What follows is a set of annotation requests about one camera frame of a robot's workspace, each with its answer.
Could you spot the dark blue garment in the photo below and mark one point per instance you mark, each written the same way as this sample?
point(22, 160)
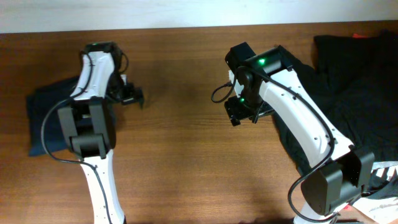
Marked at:
point(44, 126)

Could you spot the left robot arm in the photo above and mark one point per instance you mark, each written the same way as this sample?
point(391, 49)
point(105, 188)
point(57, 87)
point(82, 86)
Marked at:
point(88, 125)

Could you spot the black garment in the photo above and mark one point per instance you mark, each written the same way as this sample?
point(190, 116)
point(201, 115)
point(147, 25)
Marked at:
point(355, 86)

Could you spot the red cloth piece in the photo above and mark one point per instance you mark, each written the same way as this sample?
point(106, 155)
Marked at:
point(359, 36)

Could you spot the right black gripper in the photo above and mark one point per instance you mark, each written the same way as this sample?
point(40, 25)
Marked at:
point(235, 111)

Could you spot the white patterned garment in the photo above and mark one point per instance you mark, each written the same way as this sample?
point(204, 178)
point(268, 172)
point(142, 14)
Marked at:
point(379, 200)

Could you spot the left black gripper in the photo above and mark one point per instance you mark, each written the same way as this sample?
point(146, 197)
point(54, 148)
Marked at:
point(135, 94)

